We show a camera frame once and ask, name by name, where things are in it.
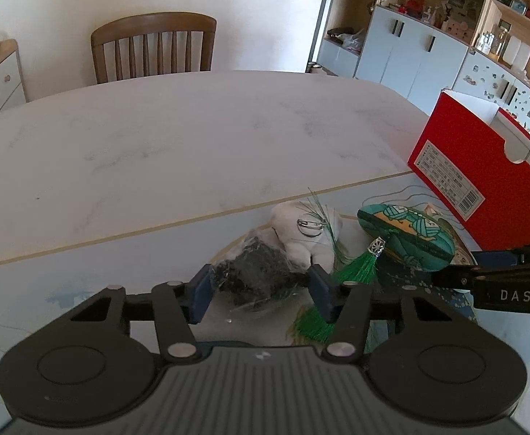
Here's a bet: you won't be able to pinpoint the white and wood wall cabinet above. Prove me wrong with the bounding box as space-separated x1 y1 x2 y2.
308 0 530 168

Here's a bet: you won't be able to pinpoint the blue printed table mat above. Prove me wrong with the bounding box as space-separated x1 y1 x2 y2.
0 173 530 435

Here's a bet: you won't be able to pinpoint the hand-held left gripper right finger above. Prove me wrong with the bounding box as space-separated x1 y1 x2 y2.
309 265 467 364

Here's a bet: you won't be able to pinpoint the white canister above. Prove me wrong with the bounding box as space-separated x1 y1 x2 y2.
503 36 530 70

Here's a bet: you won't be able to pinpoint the thin green feather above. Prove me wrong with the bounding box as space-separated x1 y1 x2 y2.
308 187 354 266

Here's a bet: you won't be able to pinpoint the green tassel ornament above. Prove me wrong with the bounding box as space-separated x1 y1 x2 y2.
292 238 386 343

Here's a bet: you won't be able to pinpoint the clear bag with dark contents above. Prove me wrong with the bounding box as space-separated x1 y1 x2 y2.
210 231 313 313

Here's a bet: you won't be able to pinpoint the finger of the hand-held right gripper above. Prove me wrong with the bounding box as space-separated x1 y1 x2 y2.
470 247 525 268
431 265 489 289

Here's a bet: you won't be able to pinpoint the silver safety pin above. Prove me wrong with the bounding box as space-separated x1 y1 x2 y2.
296 218 327 237

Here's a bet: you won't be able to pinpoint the teal patterned pouch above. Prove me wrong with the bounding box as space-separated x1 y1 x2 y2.
357 204 456 273

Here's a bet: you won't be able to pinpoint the brown wooden slat-back chair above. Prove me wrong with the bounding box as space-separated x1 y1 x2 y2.
90 13 218 85

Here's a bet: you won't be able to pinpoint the glass jars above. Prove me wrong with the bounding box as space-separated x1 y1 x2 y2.
476 27 510 58

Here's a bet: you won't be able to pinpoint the red cardboard box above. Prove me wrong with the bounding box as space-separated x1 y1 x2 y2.
407 90 530 254

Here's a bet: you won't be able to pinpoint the white and wood sideboard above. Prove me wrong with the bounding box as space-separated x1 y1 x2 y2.
0 38 26 123

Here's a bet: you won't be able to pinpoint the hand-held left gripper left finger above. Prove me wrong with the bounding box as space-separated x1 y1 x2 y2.
67 264 214 364

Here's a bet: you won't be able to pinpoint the white plush toy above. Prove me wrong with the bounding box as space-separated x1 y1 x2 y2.
269 202 345 266

